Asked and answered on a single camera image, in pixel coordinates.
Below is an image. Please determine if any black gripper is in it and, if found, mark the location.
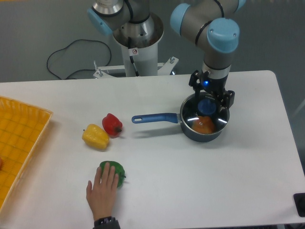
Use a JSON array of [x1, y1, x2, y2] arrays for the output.
[[189, 70, 235, 110]]

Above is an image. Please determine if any glass pot lid blue knob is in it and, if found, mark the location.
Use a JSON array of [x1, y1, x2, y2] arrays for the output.
[[181, 92, 230, 135]]

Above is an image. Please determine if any green bell pepper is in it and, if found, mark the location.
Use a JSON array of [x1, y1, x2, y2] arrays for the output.
[[100, 161, 126, 188]]

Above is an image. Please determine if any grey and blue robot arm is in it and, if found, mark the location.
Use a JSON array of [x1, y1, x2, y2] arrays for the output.
[[87, 0, 244, 108]]

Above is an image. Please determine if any bare human hand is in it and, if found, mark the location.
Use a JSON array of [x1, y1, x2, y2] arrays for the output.
[[86, 162, 119, 221]]

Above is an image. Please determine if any orange bell pepper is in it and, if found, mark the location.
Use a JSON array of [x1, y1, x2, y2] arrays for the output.
[[191, 116, 216, 134]]

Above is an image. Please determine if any red bell pepper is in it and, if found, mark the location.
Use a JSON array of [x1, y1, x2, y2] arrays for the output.
[[102, 113, 123, 137]]

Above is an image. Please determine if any yellow bell pepper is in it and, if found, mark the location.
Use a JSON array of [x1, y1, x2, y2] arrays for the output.
[[81, 124, 110, 150]]

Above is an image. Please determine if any black device at table edge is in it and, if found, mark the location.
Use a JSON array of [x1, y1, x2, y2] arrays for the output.
[[293, 193, 305, 217]]

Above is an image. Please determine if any black wristwatch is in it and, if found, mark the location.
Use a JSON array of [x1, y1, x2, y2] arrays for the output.
[[94, 216, 115, 227]]

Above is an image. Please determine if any yellow wicker basket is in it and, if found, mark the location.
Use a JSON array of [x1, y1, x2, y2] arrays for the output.
[[0, 96, 53, 208]]

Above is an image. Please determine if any dark pot with blue handle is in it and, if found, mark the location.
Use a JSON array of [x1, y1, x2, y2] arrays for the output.
[[132, 92, 230, 143]]

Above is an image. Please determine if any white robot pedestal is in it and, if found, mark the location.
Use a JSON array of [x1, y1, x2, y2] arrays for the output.
[[93, 12, 179, 79]]

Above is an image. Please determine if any black cable on floor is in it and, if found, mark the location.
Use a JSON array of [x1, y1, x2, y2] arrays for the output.
[[46, 39, 112, 80]]

